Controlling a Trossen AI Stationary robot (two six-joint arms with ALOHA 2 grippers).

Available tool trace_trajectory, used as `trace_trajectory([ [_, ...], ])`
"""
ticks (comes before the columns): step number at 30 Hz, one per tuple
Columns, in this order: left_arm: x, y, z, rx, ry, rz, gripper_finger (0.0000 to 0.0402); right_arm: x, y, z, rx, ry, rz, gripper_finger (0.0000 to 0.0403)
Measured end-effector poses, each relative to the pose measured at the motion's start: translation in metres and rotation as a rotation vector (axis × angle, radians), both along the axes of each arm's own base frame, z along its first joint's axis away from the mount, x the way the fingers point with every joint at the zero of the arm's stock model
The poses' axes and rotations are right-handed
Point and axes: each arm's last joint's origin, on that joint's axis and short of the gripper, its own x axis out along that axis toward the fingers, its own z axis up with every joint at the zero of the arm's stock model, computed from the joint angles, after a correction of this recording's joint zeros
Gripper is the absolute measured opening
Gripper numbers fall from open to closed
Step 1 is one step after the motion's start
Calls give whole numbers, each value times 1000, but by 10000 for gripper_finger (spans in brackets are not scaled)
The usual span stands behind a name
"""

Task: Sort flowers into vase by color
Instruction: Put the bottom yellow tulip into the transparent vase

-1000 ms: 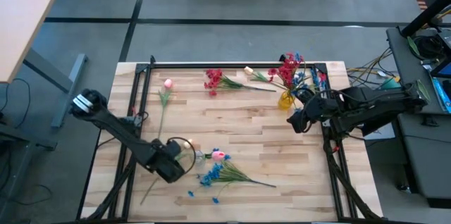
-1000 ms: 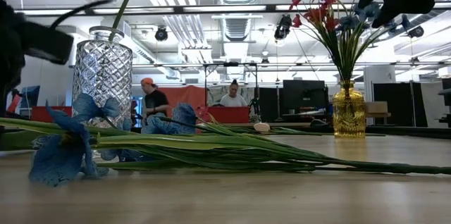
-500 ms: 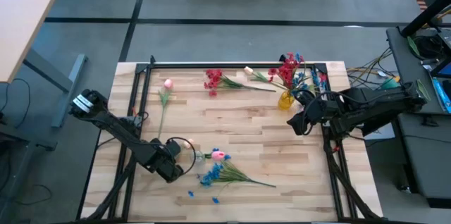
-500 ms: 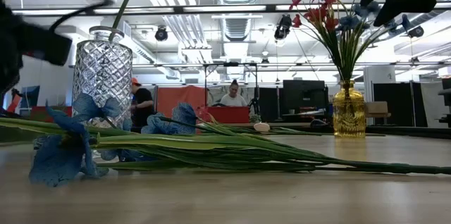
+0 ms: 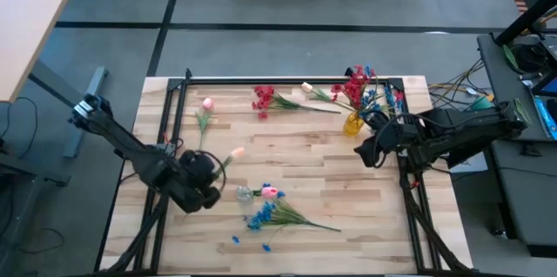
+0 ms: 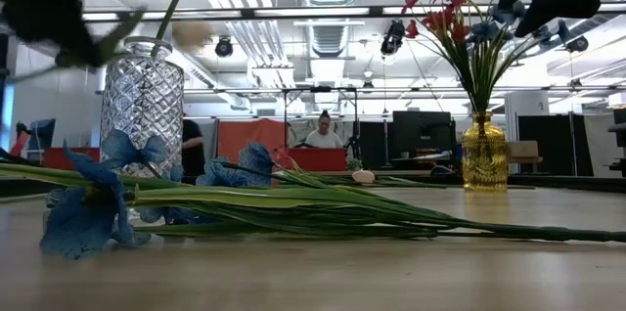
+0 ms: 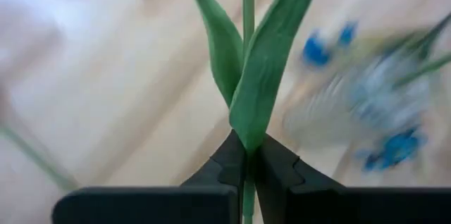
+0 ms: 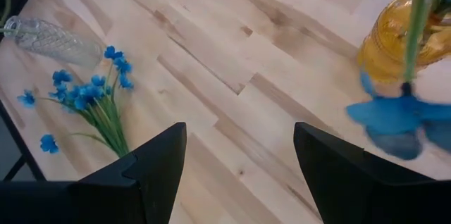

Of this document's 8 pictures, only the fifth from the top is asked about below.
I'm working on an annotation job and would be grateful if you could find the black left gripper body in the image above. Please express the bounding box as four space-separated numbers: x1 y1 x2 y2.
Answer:
179 149 221 187

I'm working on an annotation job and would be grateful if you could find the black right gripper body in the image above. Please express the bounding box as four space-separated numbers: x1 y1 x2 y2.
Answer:
359 131 404 169

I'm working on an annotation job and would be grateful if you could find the amber glass vase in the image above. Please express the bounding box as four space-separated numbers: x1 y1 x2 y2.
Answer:
342 111 366 138

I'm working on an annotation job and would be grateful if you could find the peach orange tulip flower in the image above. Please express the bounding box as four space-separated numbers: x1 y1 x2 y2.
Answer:
212 145 246 180

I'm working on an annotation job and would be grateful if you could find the red artificial flower bunch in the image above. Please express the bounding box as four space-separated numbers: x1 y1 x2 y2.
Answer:
330 64 378 115
251 84 343 121

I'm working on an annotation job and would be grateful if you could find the pink tulip flower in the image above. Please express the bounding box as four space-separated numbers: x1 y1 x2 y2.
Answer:
194 97 215 150
250 185 280 200

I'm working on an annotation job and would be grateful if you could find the thin blue flower sprig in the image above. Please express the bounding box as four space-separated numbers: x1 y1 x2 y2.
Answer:
231 224 284 253

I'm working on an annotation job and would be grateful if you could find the clear glass vase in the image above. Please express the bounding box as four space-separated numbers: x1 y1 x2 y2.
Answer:
236 185 256 208

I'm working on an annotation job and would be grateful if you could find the pale cream tulip flower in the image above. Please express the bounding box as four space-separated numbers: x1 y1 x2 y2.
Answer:
300 81 356 115

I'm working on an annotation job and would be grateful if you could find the teal round object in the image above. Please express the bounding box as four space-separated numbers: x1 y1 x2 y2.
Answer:
469 95 495 112

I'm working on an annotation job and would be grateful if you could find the dark grey equipment cart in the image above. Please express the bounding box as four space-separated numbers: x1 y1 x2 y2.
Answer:
476 32 557 256

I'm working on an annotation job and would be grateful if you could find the green fallen leaf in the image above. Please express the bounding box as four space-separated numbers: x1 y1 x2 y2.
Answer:
502 44 521 73
514 97 534 126

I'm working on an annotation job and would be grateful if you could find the laptop with blue screen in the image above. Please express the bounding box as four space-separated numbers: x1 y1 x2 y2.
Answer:
530 71 557 142

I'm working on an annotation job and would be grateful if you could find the black diagonal strut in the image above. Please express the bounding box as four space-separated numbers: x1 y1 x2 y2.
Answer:
493 0 557 47

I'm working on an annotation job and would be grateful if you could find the light wooden side table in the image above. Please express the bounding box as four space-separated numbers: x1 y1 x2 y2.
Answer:
0 0 110 159

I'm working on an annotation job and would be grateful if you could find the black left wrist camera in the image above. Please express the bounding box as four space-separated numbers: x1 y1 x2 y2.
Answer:
200 185 222 210

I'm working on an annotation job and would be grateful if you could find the grey base plate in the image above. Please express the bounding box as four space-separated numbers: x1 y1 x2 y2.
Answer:
452 152 488 174

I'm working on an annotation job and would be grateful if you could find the black aluminium table frame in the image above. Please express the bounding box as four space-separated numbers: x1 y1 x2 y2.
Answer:
93 67 473 276

